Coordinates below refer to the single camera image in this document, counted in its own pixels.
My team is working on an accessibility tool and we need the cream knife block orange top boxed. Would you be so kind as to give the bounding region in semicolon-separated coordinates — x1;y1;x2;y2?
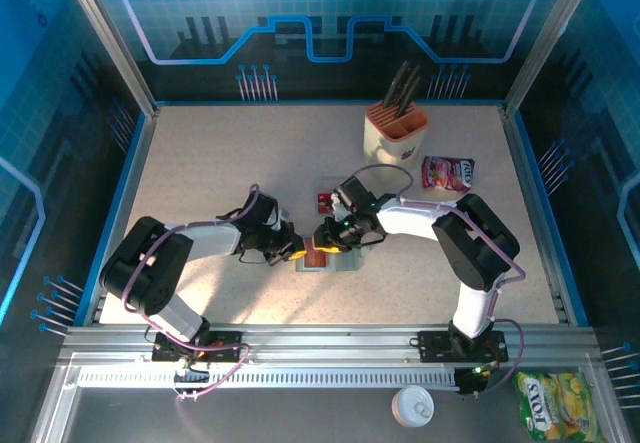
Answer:
362;101;431;184

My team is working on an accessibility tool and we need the aluminium right corner post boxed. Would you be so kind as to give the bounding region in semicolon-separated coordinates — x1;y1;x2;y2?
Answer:
502;0;604;117

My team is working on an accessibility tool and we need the aluminium corner post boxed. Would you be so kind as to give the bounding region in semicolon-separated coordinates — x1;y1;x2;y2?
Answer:
54;0;160;117
502;0;604;117

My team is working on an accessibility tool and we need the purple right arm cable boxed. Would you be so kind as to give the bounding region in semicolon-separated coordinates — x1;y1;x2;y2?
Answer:
352;163;527;398

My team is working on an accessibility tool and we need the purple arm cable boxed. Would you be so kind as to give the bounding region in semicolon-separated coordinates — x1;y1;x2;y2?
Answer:
352;163;527;398
122;183;261;402

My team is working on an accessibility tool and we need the pink candy bag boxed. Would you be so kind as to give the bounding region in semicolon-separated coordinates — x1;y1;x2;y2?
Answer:
421;155;476;194

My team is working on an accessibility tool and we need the aluminium right side rail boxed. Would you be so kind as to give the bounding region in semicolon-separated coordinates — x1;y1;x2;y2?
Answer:
499;105;574;327

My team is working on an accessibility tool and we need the black handled knife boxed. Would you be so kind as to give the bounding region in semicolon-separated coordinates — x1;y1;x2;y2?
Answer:
395;76;423;119
381;61;412;109
388;65;420;112

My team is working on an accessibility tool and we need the black electronics box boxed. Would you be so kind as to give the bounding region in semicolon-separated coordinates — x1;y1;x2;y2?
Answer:
455;362;494;397

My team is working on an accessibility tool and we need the aluminium left side rail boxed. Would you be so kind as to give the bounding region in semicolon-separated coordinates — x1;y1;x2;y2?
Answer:
82;105;161;327

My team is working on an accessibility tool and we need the aluminium left corner post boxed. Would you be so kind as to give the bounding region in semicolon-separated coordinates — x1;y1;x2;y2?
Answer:
54;0;160;117

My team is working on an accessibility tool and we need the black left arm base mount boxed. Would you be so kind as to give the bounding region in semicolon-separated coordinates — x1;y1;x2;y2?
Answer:
151;330;251;364

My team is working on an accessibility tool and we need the aluminium rail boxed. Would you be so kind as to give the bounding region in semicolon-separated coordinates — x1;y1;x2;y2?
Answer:
499;105;574;327
82;105;161;327
59;323;604;364

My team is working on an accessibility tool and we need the yellow candy bag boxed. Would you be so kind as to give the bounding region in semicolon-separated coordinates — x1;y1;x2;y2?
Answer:
514;371;599;443

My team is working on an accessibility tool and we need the aluminium front rail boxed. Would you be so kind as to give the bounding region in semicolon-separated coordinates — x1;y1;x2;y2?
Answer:
59;323;604;364

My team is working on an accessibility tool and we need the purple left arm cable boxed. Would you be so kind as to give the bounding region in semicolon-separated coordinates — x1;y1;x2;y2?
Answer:
122;183;261;402

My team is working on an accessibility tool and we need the slotted white cable duct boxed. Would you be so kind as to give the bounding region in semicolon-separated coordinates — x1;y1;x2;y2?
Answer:
77;368;459;390

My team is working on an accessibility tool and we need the green card holder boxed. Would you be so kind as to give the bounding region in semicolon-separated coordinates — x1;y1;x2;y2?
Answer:
294;245;364;273

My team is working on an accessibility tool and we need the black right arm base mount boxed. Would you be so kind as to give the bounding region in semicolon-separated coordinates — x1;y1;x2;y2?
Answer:
416;330;510;364

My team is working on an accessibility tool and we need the white tin can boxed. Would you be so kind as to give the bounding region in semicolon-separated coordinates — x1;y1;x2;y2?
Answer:
391;385;435;429

